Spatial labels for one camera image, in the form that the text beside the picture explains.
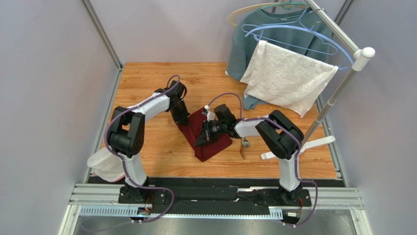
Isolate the dark red cloth napkin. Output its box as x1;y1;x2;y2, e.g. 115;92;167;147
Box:
177;108;233;162

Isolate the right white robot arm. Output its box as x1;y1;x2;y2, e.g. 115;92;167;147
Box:
195;104;304;204

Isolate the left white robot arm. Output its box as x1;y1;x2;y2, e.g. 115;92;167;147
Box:
105;81;190;203

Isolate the silver metal spoon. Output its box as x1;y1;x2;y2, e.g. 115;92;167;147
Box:
241;138;250;148

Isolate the white towel on hanger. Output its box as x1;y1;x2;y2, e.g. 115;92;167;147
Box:
240;40;339;118

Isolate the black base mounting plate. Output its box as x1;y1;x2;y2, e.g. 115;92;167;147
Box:
88;177;346;216

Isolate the white mesh bag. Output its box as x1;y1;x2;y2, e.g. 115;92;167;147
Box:
87;147;125;182

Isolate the beige wooden hanger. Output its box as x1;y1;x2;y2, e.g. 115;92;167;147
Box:
229;1;290;28

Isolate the light blue clothes hanger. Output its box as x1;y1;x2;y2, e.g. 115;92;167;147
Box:
238;7;354;71

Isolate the teal sweatshirt on hanger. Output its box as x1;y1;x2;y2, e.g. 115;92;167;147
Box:
226;8;338;117

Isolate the metal clothes rack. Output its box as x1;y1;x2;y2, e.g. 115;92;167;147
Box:
260;0;376;161

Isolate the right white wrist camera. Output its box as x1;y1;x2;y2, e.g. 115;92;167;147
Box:
202;105;216;121

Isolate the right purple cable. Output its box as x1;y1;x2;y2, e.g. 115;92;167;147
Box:
207;92;318;227

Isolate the aluminium frame rail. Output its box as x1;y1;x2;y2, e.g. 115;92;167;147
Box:
80;0;123;71

